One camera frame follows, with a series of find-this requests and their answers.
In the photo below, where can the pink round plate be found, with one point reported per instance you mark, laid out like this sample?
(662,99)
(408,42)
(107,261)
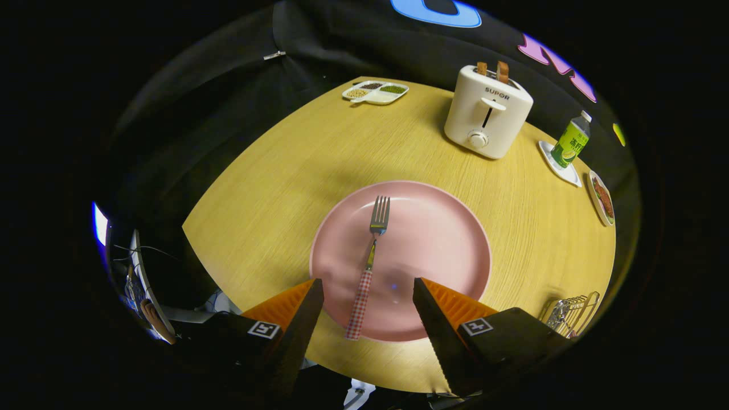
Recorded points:
(444,245)

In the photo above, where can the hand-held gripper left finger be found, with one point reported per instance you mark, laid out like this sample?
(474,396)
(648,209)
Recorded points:
(299,336)

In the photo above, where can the toasted bread slice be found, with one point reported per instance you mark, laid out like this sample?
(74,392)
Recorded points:
(482,68)
(503,72)

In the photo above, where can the white divided bean dish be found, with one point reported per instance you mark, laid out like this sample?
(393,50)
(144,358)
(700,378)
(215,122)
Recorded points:
(379,98)

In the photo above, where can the white plate of food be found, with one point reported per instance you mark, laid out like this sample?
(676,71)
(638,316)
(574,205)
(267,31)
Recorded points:
(595,208)

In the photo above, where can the white toaster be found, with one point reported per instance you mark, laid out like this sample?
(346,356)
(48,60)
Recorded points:
(464,114)

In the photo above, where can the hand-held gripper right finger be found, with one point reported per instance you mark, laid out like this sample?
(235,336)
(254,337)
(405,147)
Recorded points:
(441,336)

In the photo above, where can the red meat slices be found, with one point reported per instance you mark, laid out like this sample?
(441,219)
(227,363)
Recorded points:
(603,199)

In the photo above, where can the green label drink bottle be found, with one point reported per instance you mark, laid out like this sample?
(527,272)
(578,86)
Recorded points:
(569,145)

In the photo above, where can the silver clip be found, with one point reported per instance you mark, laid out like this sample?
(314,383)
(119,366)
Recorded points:
(274,55)

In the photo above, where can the white square coaster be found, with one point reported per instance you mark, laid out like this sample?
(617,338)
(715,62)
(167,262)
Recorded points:
(566,175)

